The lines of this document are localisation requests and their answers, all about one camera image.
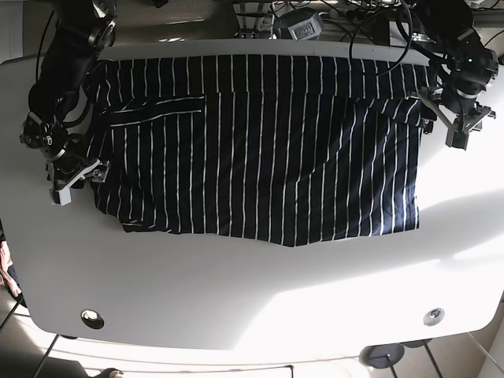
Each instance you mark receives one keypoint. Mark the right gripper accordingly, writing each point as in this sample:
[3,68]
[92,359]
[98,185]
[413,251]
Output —
[65,170]

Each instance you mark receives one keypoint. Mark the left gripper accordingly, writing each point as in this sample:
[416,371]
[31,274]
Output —
[468,111]

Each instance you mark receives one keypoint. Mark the black white striped shirt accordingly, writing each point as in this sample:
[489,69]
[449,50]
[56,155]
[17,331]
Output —
[290,150]

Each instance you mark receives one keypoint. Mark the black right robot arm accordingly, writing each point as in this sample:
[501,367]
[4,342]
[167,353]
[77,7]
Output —
[83,30]

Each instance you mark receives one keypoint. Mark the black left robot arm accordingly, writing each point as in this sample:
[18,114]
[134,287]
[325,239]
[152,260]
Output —
[469,67]

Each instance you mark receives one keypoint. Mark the left table grommet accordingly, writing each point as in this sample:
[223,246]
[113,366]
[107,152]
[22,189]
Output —
[92,319]

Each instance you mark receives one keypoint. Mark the table grommet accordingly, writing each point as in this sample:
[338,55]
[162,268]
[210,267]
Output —
[433,317]
[92,319]

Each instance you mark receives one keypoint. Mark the grey socket box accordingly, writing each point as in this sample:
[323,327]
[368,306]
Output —
[303,24]

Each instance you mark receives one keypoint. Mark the right table grommet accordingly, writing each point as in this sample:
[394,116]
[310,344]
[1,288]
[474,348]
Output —
[433,317]

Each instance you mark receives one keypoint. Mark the round black stand base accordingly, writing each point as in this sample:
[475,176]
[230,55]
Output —
[382,356]

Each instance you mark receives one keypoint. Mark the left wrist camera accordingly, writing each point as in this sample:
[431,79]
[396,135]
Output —
[457,139]

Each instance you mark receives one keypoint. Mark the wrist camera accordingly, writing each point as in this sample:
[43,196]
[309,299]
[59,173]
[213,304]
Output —
[61,197]
[457,139]

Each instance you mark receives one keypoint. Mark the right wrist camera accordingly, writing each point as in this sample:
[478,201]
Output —
[61,197]

